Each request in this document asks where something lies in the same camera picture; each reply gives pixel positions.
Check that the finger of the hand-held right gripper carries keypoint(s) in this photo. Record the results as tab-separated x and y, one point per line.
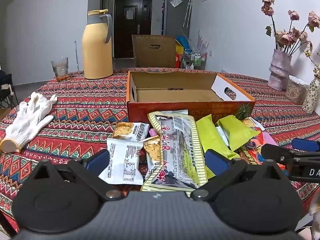
277	153
306	144

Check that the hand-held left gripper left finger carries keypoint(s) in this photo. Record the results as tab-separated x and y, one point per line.
97	162

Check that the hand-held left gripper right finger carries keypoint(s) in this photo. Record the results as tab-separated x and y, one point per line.
216	162

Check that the pink snack packet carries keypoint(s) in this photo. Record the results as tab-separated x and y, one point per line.
152	133
268	138

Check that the green snack packet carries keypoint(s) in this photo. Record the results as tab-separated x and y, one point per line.
237	132
212	140

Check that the oat crisp snack packet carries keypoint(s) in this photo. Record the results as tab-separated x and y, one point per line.
250	123
122	160
152	150
125	130

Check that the striped fish snack packet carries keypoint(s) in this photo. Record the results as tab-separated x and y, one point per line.
175	150

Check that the orange cardboard box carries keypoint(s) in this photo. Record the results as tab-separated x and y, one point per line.
175	95

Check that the red orange snack packet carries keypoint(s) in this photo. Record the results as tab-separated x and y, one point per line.
252	146

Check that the speckled vase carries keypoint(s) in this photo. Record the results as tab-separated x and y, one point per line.
311	97

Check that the silver snack packet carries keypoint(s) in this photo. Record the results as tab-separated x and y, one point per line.
172	112

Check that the pink textured vase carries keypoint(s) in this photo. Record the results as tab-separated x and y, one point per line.
278	72

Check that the white cotton glove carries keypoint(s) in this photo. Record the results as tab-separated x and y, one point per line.
27	125

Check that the drinking glass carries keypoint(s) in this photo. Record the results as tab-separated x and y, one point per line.
60	67

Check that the red box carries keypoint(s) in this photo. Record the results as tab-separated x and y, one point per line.
178	61

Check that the dried rose bouquet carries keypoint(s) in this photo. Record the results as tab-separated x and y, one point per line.
285	37

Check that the yellow thermos jug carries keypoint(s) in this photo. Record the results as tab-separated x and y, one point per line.
96	50

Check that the wooden chair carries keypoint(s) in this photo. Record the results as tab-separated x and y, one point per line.
142	55

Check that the lilac decoration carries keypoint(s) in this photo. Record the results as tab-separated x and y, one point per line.
202	43

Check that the black folding chair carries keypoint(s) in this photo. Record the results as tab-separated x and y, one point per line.
6	80

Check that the blue bag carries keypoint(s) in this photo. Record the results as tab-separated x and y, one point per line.
182	42

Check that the dark entrance door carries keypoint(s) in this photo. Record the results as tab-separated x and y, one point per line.
125	35

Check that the grey refrigerator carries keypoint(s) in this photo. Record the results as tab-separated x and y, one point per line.
175	20

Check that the white folded umbrella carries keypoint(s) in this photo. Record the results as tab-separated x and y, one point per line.
187	15

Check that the grey interior door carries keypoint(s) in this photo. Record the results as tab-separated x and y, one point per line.
104	2

